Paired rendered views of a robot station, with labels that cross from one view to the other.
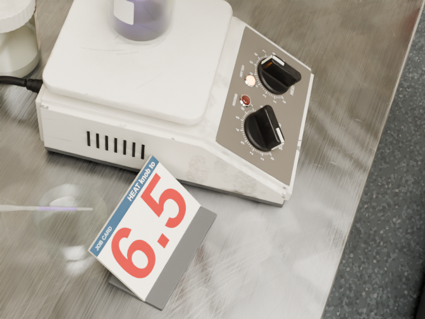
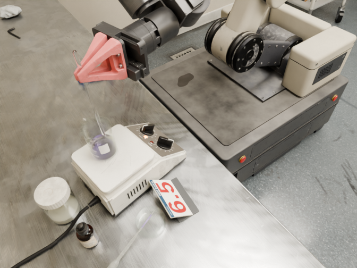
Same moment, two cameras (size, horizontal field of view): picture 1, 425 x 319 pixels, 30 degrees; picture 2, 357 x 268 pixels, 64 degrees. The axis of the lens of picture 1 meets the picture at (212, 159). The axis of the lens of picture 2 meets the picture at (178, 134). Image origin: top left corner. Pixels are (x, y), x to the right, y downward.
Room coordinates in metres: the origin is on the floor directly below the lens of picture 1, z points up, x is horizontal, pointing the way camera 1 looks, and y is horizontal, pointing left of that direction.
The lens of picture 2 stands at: (0.05, 0.21, 1.27)
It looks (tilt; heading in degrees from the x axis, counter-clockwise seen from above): 49 degrees down; 316
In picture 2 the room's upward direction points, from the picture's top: 3 degrees counter-clockwise
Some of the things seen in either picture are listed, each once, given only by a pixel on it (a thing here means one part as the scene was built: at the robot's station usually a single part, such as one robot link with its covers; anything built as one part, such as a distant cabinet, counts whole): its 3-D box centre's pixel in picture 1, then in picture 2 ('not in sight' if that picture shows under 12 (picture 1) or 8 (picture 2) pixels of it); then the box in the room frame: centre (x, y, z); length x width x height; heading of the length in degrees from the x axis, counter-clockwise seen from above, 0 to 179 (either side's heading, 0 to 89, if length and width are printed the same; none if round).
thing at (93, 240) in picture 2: not in sight; (85, 233); (0.32, 0.19, 0.78); 0.03 x 0.03 x 0.07
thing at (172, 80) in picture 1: (141, 43); (112, 156); (0.38, 0.07, 0.83); 0.12 x 0.12 x 0.01; 87
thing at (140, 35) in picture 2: not in sight; (134, 43); (0.41, -0.05, 1.01); 0.10 x 0.07 x 0.07; 3
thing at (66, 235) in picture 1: (71, 221); (151, 221); (0.26, 0.09, 0.76); 0.06 x 0.06 x 0.02
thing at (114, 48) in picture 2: not in sight; (97, 60); (0.42, 0.03, 1.01); 0.09 x 0.07 x 0.07; 93
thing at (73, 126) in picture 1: (171, 87); (127, 161); (0.38, 0.04, 0.79); 0.22 x 0.13 x 0.08; 87
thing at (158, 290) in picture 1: (156, 231); (173, 195); (0.26, 0.03, 0.77); 0.09 x 0.06 x 0.04; 163
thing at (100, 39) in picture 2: not in sight; (105, 65); (0.40, 0.02, 1.01); 0.09 x 0.07 x 0.07; 93
